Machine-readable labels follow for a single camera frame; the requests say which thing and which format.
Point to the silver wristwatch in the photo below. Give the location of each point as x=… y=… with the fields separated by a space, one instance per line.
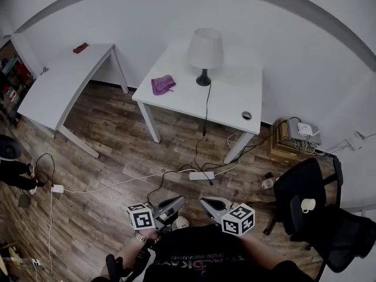
x=140 y=238

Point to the brown dustpan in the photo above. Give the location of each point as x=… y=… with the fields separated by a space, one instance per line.
x=24 y=201

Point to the white wall socket box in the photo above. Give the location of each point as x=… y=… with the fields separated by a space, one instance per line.
x=355 y=141

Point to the white power adapter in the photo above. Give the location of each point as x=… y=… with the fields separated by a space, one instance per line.
x=57 y=188

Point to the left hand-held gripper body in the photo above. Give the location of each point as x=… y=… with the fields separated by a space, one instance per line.
x=144 y=219

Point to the brown cardboard box stack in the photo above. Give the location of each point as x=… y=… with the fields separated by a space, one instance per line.
x=282 y=151

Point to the white power strip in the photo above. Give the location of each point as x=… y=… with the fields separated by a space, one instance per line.
x=201 y=175

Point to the cream ceramic mug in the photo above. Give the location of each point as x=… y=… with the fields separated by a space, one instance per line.
x=308 y=204

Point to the white floor plug socket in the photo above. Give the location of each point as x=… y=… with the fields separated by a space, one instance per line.
x=36 y=263

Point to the white square table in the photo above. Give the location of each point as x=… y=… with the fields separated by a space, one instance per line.
x=182 y=104

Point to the person's left white shoe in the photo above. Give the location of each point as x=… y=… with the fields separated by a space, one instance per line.
x=180 y=223

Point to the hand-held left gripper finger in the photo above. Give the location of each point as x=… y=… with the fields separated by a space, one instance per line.
x=173 y=205

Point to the white curved desk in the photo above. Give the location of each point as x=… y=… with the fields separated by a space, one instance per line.
x=64 y=84

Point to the grey metal frame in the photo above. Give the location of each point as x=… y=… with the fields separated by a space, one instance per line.
x=359 y=208

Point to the person's black t-shirt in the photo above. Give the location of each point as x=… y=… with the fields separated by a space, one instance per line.
x=205 y=245

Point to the small grey clip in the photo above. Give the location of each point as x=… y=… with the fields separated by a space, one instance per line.
x=44 y=71

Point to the black mesh office chair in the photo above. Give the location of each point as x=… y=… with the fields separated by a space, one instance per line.
x=299 y=181

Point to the dark red cloth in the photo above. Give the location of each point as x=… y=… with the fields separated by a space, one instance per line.
x=80 y=48

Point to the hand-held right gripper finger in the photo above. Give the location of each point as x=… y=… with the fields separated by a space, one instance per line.
x=216 y=206

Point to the clear plastic bottle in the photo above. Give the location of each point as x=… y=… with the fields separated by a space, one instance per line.
x=268 y=184

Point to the white router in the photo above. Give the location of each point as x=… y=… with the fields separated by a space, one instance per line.
x=305 y=129

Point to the purple cloth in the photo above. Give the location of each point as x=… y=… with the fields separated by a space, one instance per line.
x=161 y=84

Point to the person's left hand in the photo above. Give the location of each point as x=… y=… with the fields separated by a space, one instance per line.
x=153 y=235

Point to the person's left forearm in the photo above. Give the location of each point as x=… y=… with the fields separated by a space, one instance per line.
x=132 y=254

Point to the person's right forearm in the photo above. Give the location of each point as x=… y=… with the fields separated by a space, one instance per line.
x=261 y=251

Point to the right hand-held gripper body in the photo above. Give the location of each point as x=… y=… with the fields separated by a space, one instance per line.
x=238 y=222

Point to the white shade table lamp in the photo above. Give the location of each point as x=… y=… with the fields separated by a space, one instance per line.
x=205 y=48

